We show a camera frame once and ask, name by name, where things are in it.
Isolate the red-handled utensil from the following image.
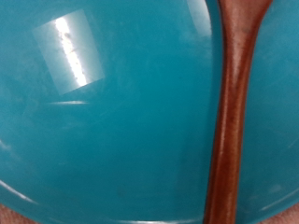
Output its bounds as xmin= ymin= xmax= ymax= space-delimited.
xmin=203 ymin=0 xmax=275 ymax=224

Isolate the blue plastic plate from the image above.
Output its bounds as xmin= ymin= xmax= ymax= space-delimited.
xmin=0 ymin=0 xmax=299 ymax=224

